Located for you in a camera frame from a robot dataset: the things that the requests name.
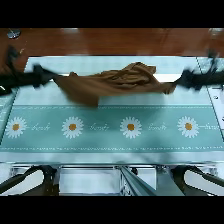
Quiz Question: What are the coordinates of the brown shirt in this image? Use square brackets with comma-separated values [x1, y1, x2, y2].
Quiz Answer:
[53, 61, 178, 108]

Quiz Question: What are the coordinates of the silver frame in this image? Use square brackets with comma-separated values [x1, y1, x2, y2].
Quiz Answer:
[0, 161, 224, 197]

